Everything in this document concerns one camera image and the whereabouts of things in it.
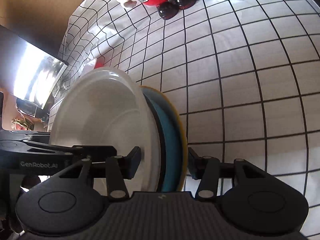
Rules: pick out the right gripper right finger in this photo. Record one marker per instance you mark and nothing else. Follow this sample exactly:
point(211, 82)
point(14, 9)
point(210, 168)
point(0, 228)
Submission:
point(208, 170)

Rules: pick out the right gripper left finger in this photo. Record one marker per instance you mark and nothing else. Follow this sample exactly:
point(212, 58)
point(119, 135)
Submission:
point(115, 169)

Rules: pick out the yellow rimmed white bowl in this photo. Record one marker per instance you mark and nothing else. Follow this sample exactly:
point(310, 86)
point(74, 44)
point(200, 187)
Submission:
point(180, 139)

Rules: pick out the blue enamel bowl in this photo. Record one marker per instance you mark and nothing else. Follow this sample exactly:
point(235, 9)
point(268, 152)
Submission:
point(167, 142)

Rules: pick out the white paper noodle cup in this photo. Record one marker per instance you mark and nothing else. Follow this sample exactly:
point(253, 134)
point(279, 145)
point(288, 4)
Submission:
point(105, 107)

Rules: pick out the red white plastic tray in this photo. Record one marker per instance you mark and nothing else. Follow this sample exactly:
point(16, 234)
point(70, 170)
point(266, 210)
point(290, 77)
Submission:
point(93, 64)

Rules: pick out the potted pink plant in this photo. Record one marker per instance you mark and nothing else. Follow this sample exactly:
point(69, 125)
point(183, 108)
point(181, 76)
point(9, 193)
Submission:
point(22, 124)

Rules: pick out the black computer monitor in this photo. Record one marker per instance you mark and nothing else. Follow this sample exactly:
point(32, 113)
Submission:
point(27, 72)

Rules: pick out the white black grid tablecloth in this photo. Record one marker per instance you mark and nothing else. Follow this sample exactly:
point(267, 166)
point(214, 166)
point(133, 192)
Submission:
point(243, 75)

